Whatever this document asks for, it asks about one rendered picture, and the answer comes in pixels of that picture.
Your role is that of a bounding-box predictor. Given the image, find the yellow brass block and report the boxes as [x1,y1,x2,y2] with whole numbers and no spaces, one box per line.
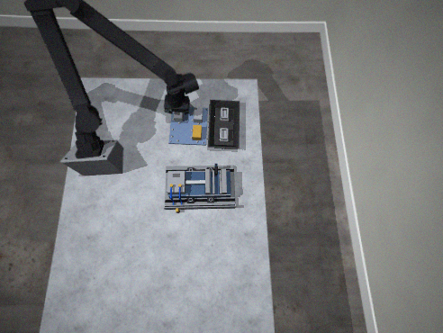
[193,125,202,140]

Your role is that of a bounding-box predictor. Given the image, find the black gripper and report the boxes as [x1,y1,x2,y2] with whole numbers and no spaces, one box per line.
[164,94,190,115]

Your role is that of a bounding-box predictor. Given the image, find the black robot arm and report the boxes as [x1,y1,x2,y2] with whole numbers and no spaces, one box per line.
[24,0,199,158]

